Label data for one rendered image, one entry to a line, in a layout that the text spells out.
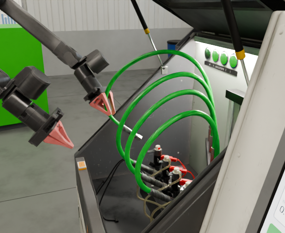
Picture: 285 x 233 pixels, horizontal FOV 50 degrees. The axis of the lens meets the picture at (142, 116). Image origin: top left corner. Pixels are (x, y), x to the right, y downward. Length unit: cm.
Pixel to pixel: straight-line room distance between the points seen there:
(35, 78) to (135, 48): 710
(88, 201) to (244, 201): 56
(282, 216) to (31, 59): 387
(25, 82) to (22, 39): 338
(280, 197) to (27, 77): 60
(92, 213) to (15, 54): 335
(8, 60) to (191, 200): 365
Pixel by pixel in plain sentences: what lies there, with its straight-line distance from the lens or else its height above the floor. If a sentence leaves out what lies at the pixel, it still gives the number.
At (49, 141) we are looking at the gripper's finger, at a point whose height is 123.
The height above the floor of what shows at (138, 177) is 115.
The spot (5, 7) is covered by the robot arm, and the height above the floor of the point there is 155.
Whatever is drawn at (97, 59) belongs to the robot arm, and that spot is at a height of 138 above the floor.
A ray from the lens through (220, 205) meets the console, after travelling 72.
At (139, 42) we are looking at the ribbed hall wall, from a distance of 785.
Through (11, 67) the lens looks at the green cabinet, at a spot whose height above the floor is 83.
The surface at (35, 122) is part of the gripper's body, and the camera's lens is 81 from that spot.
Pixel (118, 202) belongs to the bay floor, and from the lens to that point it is 125.
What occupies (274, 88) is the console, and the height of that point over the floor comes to 141.
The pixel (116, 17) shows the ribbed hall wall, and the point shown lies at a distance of 769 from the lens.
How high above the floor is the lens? 156
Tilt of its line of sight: 20 degrees down
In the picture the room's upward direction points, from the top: straight up
